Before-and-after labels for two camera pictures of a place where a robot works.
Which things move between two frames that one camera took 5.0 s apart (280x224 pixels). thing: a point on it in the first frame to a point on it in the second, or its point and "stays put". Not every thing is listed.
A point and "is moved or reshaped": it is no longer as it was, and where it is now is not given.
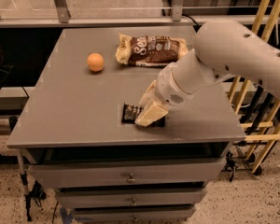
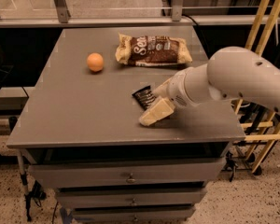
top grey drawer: (181, 173) stays put
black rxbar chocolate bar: (129, 116) is moved or reshaped
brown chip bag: (149, 50) stays put
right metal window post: (177, 4) stays put
